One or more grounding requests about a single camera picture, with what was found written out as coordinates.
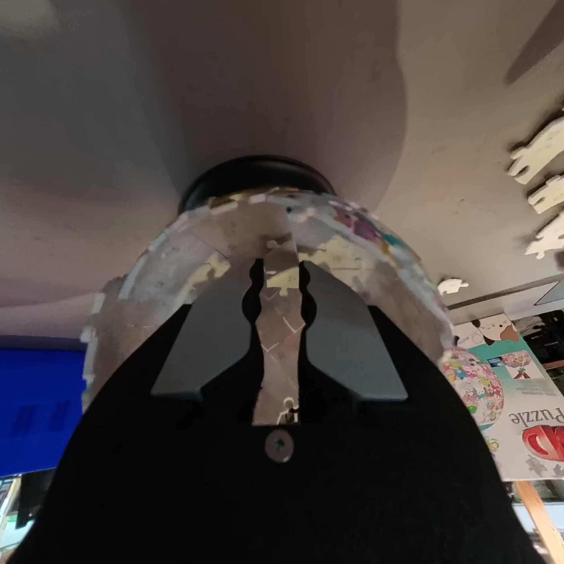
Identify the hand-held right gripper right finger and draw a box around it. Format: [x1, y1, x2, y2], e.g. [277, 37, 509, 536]
[299, 260, 409, 424]

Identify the blue plastic bin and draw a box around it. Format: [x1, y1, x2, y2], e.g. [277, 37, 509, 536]
[0, 346, 89, 479]

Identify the black round ball stand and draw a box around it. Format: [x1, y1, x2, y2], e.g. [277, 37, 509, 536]
[178, 155, 335, 212]

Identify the colourful puzzle box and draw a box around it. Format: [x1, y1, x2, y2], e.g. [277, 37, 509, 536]
[441, 308, 564, 483]

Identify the colourful puzzle ball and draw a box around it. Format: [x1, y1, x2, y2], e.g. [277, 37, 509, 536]
[79, 187, 456, 426]

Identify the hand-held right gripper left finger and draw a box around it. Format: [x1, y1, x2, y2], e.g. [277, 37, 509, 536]
[150, 258, 265, 424]

